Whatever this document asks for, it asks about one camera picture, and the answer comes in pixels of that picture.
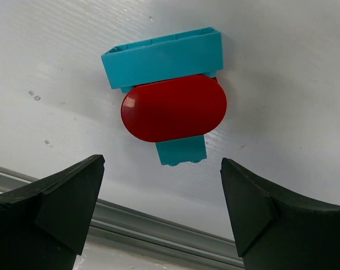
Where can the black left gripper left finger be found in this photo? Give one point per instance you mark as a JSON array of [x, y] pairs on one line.
[[44, 225]]

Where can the blue bottom lego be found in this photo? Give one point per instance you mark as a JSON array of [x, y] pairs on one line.
[[174, 152]]

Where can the blue lego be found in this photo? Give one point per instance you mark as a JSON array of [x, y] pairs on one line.
[[174, 152], [168, 57]]

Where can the red round lego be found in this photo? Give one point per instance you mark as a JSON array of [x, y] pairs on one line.
[[173, 109]]

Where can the blue top lego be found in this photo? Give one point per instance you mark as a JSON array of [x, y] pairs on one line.
[[168, 57]]

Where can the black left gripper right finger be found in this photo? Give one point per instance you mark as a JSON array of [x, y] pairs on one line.
[[276, 228]]

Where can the aluminium table rail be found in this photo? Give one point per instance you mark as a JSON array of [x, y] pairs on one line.
[[155, 236]]

